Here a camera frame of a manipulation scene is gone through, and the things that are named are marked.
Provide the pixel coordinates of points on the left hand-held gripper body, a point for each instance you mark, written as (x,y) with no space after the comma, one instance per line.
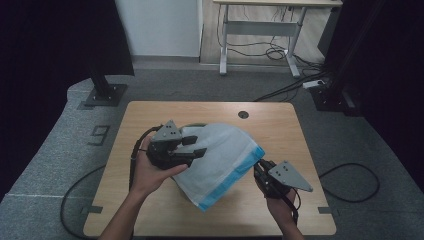
(165,155)

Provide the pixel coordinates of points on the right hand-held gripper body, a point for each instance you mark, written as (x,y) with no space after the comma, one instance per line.
(286,176)

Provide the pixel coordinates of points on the white blue-edged trash bag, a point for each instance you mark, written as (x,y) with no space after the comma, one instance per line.
(220,160)

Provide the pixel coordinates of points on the person's left hand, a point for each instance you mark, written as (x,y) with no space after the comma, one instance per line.
(146,175)

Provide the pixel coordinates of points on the person's right hand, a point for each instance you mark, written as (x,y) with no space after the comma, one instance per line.
(281,208)

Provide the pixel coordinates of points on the black table grommet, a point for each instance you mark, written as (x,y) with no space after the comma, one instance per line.
(243,114)

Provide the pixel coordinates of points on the white power strip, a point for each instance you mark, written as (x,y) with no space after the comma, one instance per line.
(313,84)

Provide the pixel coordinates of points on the white partition panel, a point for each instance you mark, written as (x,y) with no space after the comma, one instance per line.
(160,26)

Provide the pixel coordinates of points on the white-framed desk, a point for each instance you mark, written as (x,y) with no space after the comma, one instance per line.
(260,28)

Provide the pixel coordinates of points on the black curtain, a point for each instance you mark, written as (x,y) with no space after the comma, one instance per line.
(396,73)
(50,50)

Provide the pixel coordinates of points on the black stand with base plate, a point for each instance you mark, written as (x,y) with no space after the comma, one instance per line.
(105,95)
(330,100)

